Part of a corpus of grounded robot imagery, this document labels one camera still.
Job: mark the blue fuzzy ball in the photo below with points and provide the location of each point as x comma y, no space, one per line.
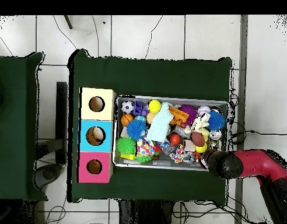
216,121
136,129

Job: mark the green fuzzy ball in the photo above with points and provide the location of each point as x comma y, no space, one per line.
126,145

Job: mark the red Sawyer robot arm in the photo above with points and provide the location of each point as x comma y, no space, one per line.
257,163

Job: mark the shallow clear mesh bin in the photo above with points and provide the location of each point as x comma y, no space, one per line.
143,164

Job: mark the wooden box with three holes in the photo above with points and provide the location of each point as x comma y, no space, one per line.
106,144

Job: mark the brown toy football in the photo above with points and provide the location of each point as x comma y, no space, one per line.
197,139

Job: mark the multicoloured knotted fabric toy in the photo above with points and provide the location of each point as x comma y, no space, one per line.
178,154

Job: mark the white baseball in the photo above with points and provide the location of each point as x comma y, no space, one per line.
203,110

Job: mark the purple spiky ball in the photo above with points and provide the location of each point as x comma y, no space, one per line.
190,111

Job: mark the orange plastic block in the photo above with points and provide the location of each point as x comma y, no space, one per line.
179,114

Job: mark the mint green knitted cloth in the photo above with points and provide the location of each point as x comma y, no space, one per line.
159,126

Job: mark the yellow ball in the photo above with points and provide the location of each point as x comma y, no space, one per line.
154,106

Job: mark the small orange basketball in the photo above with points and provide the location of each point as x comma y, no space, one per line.
126,119

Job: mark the black and white soccer ball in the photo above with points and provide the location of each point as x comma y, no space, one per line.
127,106

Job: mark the dark green table cloth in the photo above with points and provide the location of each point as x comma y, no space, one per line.
12,128
145,77

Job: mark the black upright panel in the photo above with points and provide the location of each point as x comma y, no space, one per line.
61,116

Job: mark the grey rounded base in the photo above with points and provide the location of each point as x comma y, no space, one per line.
49,173

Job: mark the black stand with legs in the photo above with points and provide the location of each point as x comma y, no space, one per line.
68,22

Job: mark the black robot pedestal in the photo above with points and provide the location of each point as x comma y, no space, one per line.
143,214

